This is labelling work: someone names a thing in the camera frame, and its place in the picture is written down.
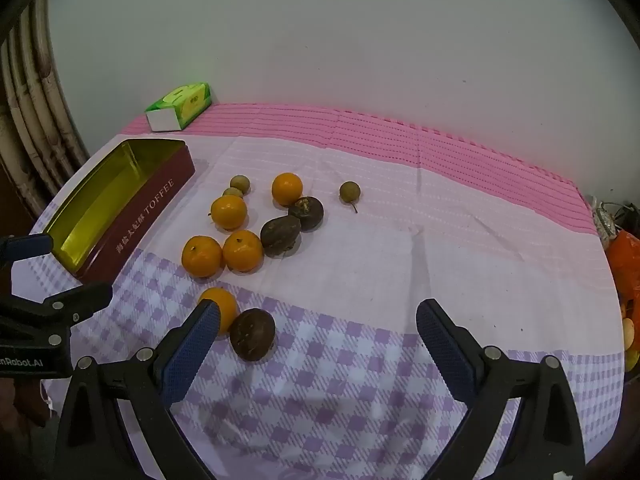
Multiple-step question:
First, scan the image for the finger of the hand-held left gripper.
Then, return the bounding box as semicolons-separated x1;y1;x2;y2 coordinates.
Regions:
0;234;54;264
0;282;114;346

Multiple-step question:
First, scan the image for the orange mandarin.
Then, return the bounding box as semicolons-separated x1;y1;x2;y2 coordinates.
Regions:
271;172;304;207
222;230;264;273
209;195;248;231
198;287;239;336
181;236;223;278

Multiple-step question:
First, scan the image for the orange plastic bag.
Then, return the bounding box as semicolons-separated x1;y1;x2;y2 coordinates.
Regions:
605;230;640;311

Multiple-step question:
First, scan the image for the silver foil wrapper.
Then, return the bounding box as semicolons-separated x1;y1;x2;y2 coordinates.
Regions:
592;200;618;241

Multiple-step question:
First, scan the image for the red and gold tin box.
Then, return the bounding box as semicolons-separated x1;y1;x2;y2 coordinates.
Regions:
42;139;197;280

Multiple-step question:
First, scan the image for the beige bamboo frame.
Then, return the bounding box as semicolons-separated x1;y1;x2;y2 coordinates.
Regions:
0;0;91;216

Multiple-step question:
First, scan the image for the pink and purple checked tablecloth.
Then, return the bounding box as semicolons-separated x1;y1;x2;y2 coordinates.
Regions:
10;102;618;480

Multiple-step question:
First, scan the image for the dark brown passion fruit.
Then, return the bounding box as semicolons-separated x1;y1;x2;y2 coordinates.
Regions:
288;196;325;233
229;308;276;362
260;215;302;259

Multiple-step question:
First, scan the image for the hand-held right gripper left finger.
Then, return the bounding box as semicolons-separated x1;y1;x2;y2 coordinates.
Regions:
54;299;222;480

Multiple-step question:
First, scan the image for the brown longan with stem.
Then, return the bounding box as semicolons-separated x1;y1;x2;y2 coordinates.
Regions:
339;181;362;214

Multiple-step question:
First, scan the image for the green tissue pack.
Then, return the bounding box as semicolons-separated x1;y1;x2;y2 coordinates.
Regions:
144;82;212;132

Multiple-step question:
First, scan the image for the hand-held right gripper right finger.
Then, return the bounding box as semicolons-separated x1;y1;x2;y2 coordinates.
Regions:
416;298;586;480

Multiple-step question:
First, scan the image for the yellow packet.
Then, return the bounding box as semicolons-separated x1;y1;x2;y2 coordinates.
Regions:
620;300;640;371

